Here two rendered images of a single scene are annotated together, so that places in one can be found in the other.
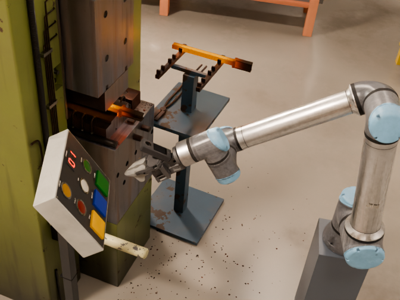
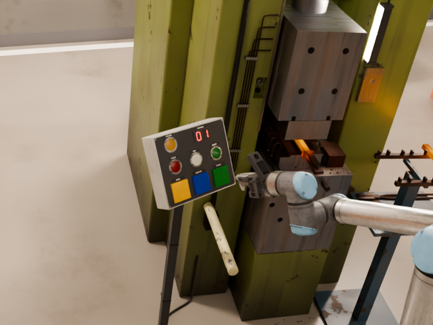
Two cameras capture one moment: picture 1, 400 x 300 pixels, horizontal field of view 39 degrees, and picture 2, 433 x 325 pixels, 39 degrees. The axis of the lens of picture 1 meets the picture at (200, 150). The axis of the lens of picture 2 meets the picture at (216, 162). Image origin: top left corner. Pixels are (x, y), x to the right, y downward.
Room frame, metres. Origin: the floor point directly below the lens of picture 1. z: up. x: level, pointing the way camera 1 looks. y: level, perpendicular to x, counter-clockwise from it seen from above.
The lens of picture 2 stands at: (0.25, -1.22, 2.38)
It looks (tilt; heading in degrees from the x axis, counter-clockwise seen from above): 33 degrees down; 52
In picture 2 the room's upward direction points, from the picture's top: 9 degrees clockwise
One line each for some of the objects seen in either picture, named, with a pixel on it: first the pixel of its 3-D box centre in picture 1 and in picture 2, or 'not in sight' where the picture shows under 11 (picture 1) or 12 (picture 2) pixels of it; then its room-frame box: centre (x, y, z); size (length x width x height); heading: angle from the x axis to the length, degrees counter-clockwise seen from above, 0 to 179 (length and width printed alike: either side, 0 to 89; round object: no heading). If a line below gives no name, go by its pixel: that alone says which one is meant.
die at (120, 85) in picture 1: (72, 76); (291, 106); (1.99, 0.56, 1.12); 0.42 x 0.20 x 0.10; 72
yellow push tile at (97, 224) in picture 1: (96, 225); (180, 191); (1.28, 0.32, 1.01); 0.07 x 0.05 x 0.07; 7
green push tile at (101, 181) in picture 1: (100, 184); (220, 176); (1.48, 0.34, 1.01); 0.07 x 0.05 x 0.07; 7
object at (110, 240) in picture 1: (98, 236); (220, 237); (1.57, 0.38, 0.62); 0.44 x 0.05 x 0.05; 72
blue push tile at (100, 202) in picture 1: (99, 203); (200, 183); (1.38, 0.33, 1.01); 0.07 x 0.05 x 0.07; 7
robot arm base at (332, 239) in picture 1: (346, 231); not in sight; (1.71, -0.67, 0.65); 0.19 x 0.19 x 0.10
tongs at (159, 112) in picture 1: (180, 90); (413, 196); (2.51, 0.13, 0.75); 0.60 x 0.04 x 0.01; 159
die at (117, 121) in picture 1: (74, 107); (284, 135); (1.99, 0.56, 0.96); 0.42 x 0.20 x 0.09; 72
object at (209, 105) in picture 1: (188, 109); (399, 212); (2.36, 0.08, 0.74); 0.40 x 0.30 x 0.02; 160
